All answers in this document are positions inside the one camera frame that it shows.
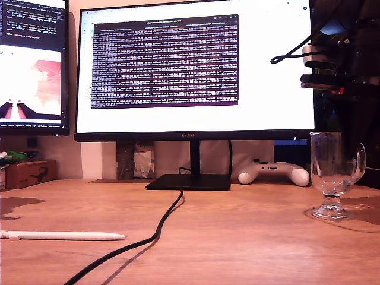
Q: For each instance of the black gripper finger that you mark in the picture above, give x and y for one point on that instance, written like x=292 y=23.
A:
x=356 y=118

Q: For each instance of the small clear glass cup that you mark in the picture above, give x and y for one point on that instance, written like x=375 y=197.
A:
x=329 y=178

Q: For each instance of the white pen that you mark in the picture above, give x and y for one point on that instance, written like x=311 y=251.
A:
x=59 y=235

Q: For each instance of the white game controller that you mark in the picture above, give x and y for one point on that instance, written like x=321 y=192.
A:
x=273 y=172

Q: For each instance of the black Huawei computer monitor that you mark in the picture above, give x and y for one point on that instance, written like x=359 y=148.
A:
x=267 y=74

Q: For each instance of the grey brown photo card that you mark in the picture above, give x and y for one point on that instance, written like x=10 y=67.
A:
x=139 y=160

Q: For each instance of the thin brown mat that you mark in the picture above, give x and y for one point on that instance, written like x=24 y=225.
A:
x=118 y=180

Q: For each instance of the brown cardboard box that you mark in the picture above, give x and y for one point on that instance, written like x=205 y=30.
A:
x=29 y=175

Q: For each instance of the crumpled green white packet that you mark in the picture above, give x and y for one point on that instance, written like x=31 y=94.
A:
x=12 y=157

